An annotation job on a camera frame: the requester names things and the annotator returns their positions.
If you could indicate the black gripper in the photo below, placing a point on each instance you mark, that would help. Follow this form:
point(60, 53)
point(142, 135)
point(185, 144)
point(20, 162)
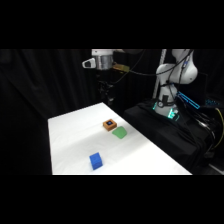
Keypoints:
point(106, 87)

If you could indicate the orange wooden block blue centre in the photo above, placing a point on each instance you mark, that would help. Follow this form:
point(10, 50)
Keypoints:
point(109, 125)

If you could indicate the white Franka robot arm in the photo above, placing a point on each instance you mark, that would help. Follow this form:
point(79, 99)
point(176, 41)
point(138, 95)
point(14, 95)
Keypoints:
point(173, 71)

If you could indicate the green soft block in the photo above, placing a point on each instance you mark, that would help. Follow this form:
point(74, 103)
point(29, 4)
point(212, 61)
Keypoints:
point(119, 132)

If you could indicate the blue cube block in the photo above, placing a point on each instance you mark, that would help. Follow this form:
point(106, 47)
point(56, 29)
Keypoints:
point(96, 161)

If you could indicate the yellowish board on wrist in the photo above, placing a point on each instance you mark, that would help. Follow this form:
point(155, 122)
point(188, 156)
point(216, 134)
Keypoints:
point(120, 67)

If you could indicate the black curtain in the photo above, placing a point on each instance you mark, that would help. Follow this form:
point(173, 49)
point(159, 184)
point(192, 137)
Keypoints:
point(40, 86)

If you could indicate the black cloth-covered stand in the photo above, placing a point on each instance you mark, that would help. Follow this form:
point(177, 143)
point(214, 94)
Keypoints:
point(166, 136)

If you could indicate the blue-lit controller box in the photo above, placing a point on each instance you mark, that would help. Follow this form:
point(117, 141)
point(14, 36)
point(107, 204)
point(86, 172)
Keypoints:
point(189, 100)

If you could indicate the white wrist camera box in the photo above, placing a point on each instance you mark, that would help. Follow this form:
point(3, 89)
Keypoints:
point(88, 63)

